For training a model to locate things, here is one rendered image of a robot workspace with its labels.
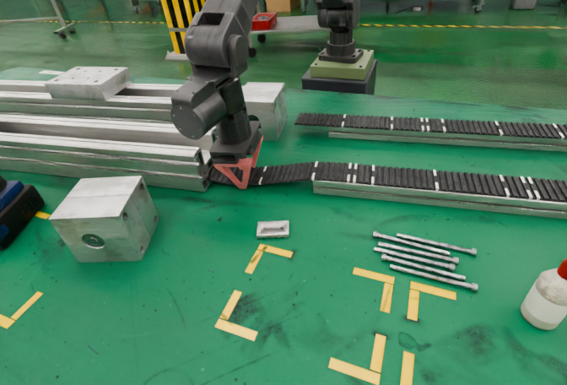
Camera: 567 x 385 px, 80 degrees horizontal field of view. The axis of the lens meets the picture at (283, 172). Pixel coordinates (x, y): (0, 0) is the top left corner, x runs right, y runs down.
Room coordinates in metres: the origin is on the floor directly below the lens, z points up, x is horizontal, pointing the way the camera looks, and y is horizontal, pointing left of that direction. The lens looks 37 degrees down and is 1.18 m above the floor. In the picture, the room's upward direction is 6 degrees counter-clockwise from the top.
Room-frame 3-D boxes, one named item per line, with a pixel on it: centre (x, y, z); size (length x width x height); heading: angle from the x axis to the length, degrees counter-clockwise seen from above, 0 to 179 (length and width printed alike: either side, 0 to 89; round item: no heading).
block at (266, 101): (0.72, 0.03, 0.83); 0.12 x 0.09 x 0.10; 162
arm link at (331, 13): (1.02, -0.21, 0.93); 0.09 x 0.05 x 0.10; 151
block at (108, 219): (0.40, 0.27, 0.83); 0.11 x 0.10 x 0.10; 175
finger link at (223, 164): (0.50, 0.08, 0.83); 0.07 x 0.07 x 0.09; 75
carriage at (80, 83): (0.84, 0.46, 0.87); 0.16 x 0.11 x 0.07; 72
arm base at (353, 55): (1.04, -0.21, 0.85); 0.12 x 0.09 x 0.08; 57
